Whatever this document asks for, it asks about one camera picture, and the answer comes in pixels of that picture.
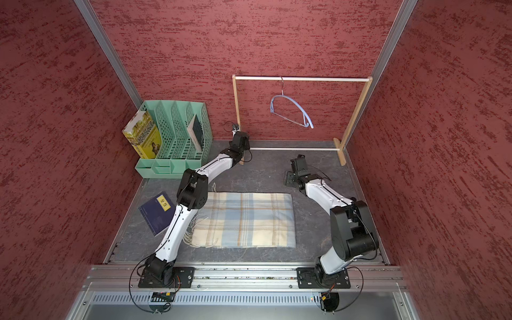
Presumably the wooden clothes rack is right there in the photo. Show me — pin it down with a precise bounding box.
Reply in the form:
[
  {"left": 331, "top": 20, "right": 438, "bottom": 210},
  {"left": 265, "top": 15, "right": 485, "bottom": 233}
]
[{"left": 232, "top": 75, "right": 373, "bottom": 166}]

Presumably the dark thin book in organizer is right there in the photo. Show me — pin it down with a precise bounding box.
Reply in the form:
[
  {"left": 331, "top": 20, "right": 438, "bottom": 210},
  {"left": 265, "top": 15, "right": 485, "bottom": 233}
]
[{"left": 187, "top": 115, "right": 204, "bottom": 152}]

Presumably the light blue clothes hanger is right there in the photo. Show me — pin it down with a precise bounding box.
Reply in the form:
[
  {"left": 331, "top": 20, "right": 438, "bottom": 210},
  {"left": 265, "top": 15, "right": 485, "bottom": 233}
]
[{"left": 269, "top": 77, "right": 315, "bottom": 129}]

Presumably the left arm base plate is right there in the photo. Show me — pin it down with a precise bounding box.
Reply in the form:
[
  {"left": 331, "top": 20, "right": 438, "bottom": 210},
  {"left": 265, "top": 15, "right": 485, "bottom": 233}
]
[{"left": 137, "top": 267, "right": 195, "bottom": 289}]

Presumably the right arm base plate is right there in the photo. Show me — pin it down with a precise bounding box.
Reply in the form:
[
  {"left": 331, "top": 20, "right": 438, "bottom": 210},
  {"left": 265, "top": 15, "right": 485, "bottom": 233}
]
[{"left": 296, "top": 267, "right": 351, "bottom": 289}]

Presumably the yellow book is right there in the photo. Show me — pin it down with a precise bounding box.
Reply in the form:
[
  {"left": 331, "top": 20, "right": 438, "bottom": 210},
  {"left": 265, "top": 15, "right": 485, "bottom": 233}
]
[{"left": 122, "top": 111, "right": 162, "bottom": 159}]

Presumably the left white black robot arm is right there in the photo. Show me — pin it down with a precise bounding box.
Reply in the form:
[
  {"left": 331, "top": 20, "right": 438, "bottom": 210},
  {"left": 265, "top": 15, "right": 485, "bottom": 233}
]
[{"left": 143, "top": 131, "right": 250, "bottom": 287}]

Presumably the aluminium rail frame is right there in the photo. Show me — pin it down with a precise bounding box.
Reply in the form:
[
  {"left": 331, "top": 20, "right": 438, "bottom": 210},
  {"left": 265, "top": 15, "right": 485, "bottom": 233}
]
[{"left": 68, "top": 263, "right": 419, "bottom": 319}]

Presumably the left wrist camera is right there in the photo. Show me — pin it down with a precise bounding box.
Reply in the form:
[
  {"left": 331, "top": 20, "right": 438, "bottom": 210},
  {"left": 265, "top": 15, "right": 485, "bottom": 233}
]
[{"left": 231, "top": 123, "right": 240, "bottom": 135}]

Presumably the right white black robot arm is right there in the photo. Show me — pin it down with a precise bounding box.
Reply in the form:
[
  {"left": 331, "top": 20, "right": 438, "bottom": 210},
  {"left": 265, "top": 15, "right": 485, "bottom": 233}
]
[{"left": 284, "top": 155, "right": 379, "bottom": 286}]

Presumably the green plastic file organizer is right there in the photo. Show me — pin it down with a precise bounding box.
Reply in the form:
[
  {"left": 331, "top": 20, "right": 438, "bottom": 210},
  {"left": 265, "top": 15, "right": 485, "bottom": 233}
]
[{"left": 135, "top": 100, "right": 213, "bottom": 179}]

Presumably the plaid beige blue scarf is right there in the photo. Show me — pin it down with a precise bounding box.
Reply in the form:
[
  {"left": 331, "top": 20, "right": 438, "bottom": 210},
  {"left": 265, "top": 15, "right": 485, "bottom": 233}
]
[{"left": 183, "top": 192, "right": 296, "bottom": 248}]

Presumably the dark blue notebook yellow label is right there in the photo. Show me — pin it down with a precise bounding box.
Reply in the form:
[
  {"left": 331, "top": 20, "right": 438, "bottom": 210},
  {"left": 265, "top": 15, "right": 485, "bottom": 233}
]
[{"left": 139, "top": 191, "right": 175, "bottom": 237}]

